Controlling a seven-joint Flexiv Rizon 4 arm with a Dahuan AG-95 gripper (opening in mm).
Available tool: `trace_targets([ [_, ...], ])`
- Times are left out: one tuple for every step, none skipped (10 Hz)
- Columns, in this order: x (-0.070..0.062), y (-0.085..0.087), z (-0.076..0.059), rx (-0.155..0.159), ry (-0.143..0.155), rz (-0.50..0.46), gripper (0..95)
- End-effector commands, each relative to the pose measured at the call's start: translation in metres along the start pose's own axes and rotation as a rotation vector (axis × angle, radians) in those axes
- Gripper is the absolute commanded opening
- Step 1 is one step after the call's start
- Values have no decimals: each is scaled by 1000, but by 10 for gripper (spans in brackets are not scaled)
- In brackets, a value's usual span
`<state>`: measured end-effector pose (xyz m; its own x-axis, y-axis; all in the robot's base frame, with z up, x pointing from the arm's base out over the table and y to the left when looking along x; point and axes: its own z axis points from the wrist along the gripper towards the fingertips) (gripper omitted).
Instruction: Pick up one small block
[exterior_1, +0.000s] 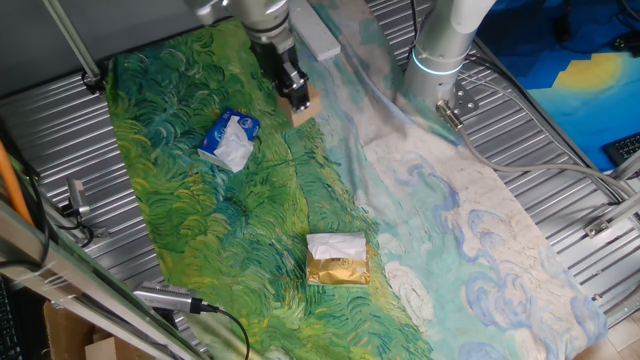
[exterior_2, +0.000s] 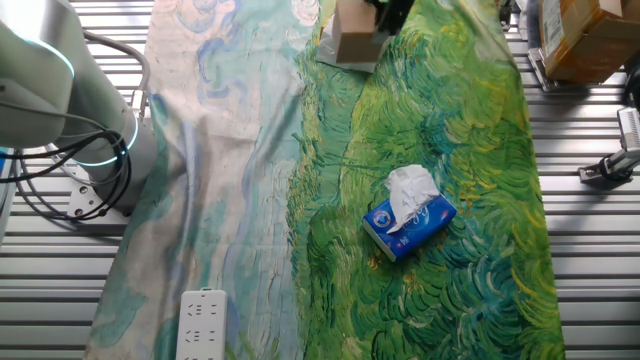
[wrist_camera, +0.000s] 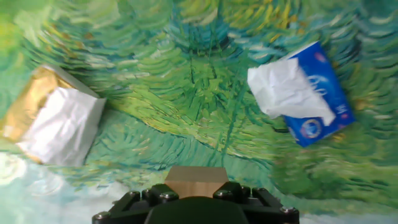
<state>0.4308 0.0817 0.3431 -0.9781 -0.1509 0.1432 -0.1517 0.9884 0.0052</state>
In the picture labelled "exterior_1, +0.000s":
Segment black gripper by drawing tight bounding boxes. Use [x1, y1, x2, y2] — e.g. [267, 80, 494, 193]
[252, 38, 313, 114]

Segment small wooden block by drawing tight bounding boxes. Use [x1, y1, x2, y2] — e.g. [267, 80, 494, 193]
[276, 82, 323, 129]

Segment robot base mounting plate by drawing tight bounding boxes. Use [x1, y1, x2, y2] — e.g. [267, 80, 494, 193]
[446, 78, 480, 120]

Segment white power strip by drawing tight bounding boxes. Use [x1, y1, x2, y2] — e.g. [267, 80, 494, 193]
[288, 0, 343, 63]

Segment blue tissue pack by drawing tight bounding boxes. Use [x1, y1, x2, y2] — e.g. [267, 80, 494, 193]
[197, 107, 262, 174]

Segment painted landscape print cloth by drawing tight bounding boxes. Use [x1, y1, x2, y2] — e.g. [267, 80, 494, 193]
[103, 0, 610, 360]

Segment gold white snack packet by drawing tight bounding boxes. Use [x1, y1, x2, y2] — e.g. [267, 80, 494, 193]
[305, 231, 372, 287]

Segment grey slanted pole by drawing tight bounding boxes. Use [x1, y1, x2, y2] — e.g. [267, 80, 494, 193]
[41, 0, 106, 96]

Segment blue and yellow cloth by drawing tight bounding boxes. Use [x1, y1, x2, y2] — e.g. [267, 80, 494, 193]
[473, 0, 640, 174]

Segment orange pole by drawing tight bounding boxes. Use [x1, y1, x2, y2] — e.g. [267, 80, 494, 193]
[0, 138, 35, 227]

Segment cardboard box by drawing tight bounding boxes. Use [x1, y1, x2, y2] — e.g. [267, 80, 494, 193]
[42, 299, 157, 360]

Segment black keyboard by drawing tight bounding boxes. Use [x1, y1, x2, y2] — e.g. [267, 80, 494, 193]
[0, 277, 22, 360]
[602, 131, 640, 168]

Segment black desk device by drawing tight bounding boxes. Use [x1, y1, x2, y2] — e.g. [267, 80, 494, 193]
[612, 29, 640, 54]

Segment small silver camera on mount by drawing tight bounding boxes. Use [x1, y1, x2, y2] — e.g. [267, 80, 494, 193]
[58, 177, 109, 239]

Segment black camera cable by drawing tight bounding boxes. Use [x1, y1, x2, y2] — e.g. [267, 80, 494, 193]
[214, 305, 251, 360]

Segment ribbed silver camera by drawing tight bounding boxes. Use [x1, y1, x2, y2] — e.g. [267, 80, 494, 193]
[132, 281, 220, 315]

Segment thick grey cable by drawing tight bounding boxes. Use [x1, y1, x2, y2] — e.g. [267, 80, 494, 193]
[435, 99, 639, 199]

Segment aluminium frame bar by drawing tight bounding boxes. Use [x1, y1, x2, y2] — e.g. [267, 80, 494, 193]
[0, 199, 214, 360]

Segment metal corner bracket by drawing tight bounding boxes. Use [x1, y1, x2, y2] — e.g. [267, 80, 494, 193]
[583, 217, 613, 240]

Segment aluminium rail profile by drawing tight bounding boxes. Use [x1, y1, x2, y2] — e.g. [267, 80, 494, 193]
[605, 190, 640, 224]

